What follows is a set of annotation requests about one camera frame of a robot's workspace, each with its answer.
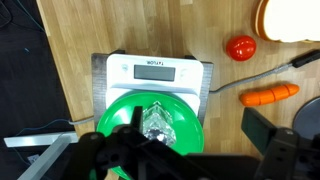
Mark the orange toy carrot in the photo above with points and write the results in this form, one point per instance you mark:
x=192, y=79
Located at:
x=266, y=96

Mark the clear plastic cup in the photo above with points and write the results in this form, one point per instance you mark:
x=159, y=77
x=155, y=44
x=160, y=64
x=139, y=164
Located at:
x=160, y=126

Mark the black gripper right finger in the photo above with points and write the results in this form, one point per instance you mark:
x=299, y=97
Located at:
x=290, y=153

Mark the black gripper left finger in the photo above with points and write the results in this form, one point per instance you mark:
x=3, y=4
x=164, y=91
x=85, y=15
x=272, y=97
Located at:
x=110, y=153

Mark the aluminium profile bar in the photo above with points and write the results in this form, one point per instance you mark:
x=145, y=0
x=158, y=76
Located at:
x=36, y=140

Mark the toy bread slice stack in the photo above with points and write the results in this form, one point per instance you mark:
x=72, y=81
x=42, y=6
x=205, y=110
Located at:
x=290, y=20

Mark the green round plate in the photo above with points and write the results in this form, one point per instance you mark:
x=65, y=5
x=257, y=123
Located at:
x=123, y=113

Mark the red toy tomato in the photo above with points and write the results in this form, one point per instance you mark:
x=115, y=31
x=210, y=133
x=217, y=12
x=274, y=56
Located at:
x=240, y=48

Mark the small dark wooden stand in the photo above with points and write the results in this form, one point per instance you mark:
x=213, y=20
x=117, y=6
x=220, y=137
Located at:
x=98, y=86

